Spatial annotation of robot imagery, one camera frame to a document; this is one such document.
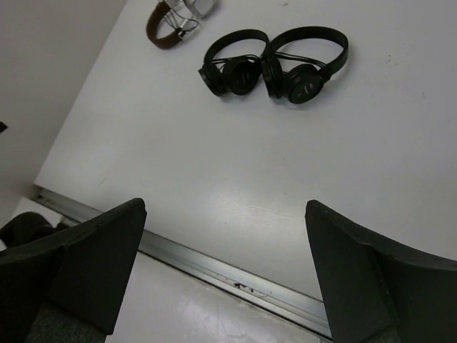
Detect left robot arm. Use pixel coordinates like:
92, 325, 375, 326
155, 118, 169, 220
1, 211, 68, 252

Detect left black headphones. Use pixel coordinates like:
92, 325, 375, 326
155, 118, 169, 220
199, 29, 270, 96

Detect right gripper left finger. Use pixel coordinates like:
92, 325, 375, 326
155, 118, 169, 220
1, 198, 146, 342

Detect brown silver headphones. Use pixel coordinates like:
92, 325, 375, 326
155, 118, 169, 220
146, 0, 219, 50

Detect black headphones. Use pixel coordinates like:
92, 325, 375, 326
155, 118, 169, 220
261, 26, 349, 104
199, 29, 270, 96

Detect right black headphones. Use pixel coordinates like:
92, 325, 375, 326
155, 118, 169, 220
261, 26, 349, 104

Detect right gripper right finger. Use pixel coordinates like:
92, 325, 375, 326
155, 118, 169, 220
305, 200, 456, 342

